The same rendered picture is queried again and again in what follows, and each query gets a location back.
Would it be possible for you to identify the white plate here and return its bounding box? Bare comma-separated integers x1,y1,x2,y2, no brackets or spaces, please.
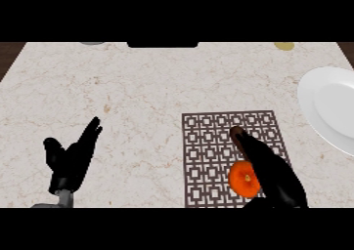
296,65,354,159

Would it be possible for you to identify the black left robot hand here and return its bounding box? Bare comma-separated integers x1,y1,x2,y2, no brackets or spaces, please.
41,116,103,195

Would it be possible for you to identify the orange squash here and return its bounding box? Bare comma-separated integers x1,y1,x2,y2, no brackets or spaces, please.
226,160,263,199

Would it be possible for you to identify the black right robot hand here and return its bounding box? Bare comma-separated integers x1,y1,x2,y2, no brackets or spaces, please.
228,126,310,209

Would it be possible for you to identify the brown patterned placemat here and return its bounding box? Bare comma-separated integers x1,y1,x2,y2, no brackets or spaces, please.
180,109,294,209

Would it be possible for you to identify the yellow round object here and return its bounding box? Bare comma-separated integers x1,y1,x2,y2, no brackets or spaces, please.
272,41,296,52

